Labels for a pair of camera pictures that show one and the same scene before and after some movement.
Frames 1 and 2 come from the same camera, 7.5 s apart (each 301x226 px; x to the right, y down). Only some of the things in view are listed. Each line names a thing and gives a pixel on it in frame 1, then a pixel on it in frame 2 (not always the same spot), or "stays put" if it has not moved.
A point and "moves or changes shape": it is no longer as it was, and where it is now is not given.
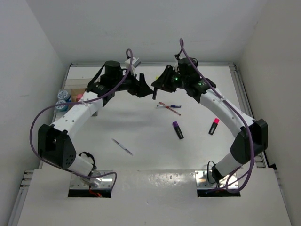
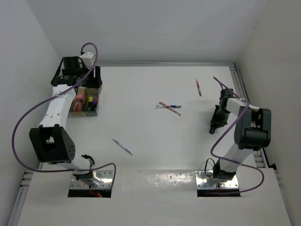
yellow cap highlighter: [154, 93] moves or changes shape
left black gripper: [139, 88] to [95, 82]
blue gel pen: [161, 106] stays put
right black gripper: [163, 81] to [220, 123]
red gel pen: [170, 108] stays put
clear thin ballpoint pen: [122, 146] stays put
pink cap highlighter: [213, 126] stays put
